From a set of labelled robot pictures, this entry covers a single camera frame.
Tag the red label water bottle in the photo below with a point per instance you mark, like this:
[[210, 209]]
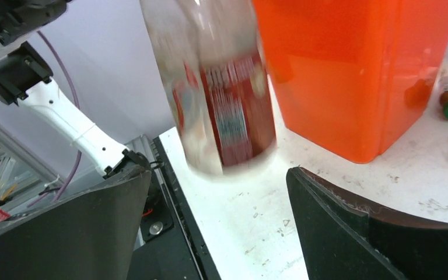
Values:
[[210, 62]]

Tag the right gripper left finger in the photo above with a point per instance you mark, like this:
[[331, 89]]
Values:
[[89, 235]]

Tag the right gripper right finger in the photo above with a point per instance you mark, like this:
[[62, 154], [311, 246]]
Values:
[[346, 236]]

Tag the orange plastic bin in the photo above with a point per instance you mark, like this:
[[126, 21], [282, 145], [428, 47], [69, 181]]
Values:
[[353, 76]]

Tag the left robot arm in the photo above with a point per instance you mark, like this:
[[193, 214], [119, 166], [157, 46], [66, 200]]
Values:
[[26, 80]]

